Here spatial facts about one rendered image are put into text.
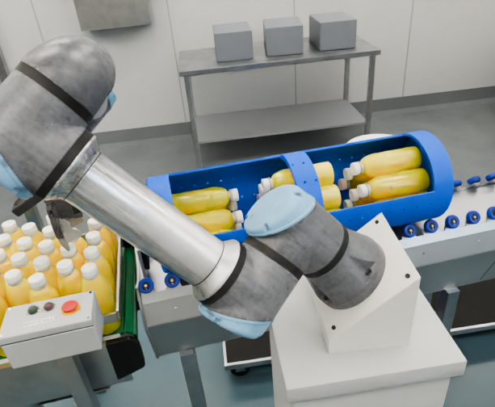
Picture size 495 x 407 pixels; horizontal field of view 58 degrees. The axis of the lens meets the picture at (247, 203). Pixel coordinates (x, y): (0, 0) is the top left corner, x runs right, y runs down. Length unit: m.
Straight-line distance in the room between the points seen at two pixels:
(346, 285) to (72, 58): 0.55
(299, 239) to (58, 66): 0.43
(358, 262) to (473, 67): 4.69
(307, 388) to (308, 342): 0.09
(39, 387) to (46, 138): 0.92
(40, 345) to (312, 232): 0.68
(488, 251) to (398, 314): 0.90
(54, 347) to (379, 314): 0.72
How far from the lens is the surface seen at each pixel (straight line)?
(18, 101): 0.64
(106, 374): 1.39
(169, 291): 1.34
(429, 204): 1.42
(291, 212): 0.71
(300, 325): 0.90
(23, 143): 0.64
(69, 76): 0.64
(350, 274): 0.79
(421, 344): 0.90
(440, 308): 1.89
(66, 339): 1.12
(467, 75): 5.39
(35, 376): 1.39
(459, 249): 1.62
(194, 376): 1.66
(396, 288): 0.80
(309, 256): 0.75
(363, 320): 0.81
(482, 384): 2.39
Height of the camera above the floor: 1.82
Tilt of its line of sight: 32 degrees down
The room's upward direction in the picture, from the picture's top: 5 degrees counter-clockwise
